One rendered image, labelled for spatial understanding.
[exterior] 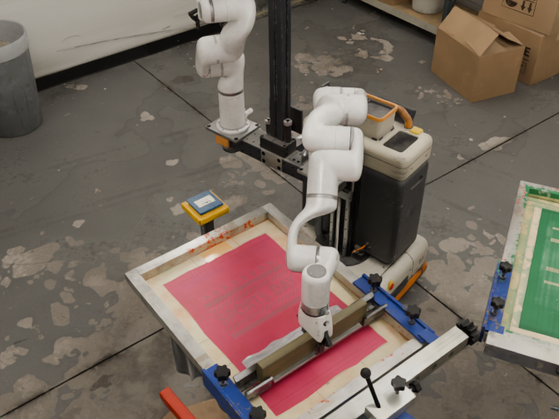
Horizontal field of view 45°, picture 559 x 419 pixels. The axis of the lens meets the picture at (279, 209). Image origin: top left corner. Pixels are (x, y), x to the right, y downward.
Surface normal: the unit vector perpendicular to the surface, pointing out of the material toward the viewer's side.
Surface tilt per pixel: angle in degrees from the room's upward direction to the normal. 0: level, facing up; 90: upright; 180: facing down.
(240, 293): 0
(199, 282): 0
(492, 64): 90
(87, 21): 90
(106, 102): 0
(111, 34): 90
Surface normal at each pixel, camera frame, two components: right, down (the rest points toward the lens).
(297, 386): -0.01, -0.76
